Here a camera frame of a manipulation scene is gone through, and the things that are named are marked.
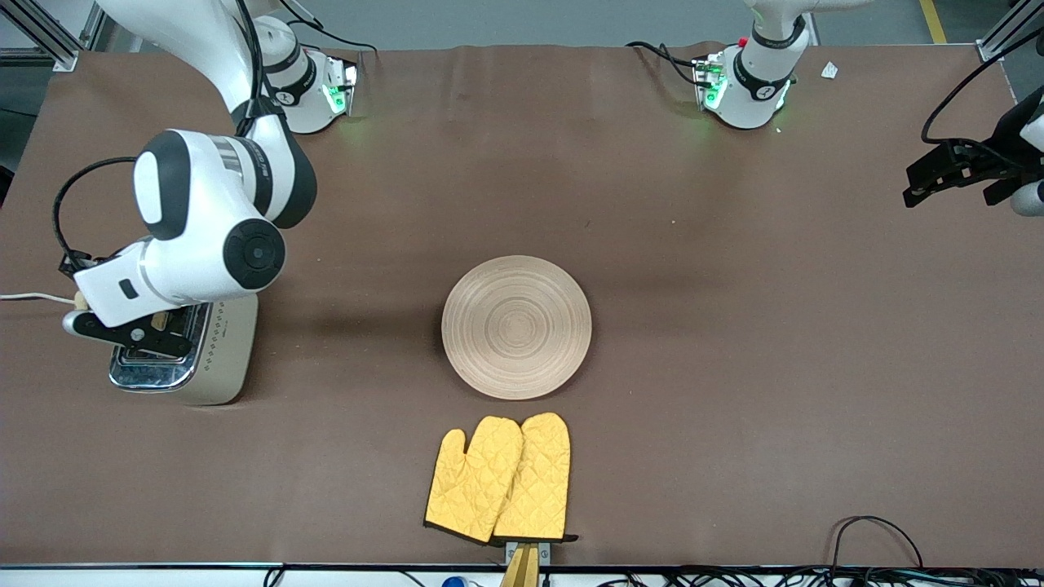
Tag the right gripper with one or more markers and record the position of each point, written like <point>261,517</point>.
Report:
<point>71,263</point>

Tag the round wooden plate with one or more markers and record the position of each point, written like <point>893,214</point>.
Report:
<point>516,326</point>

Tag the yellow quilted oven mitt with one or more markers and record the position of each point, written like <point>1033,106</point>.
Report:
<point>538,481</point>

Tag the aluminium frame profile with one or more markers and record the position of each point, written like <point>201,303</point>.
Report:
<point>96,24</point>
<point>49,41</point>
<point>1003,33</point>

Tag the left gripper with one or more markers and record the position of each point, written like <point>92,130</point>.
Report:
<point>988,160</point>

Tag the wooden stick with metal bracket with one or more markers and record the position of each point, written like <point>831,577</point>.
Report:
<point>522,571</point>

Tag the beige chrome two-slot toaster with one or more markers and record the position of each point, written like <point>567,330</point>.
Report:
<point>224,359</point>

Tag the yellow quilted mitt with thumb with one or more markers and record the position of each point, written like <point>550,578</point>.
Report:
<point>473,481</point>

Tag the brown table cover mat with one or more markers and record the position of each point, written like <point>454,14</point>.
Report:
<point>522,163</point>

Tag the white paper scrap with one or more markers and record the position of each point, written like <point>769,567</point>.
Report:
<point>829,71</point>

